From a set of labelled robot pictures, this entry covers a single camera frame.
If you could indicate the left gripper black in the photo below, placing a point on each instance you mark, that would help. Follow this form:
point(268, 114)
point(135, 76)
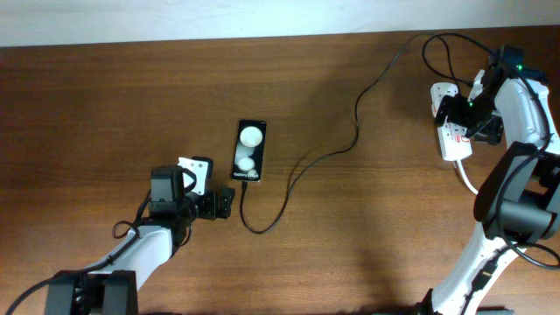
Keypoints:
point(211, 209)

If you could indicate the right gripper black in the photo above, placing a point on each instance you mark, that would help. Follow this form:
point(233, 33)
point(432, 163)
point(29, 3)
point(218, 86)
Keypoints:
point(488, 131)

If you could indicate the black Samsung Galaxy phone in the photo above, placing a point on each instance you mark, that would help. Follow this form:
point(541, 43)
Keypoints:
point(249, 151)

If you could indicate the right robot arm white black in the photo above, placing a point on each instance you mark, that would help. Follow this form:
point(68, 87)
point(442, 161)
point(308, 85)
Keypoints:
point(518, 204)

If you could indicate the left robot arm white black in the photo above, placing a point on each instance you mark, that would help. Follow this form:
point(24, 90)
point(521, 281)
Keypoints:
point(110, 285)

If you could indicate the white USB charger adapter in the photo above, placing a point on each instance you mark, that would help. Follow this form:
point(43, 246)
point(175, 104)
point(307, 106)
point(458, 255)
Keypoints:
point(438, 91)

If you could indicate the white power strip red switches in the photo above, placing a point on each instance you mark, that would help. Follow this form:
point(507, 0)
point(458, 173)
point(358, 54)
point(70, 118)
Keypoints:
point(453, 145)

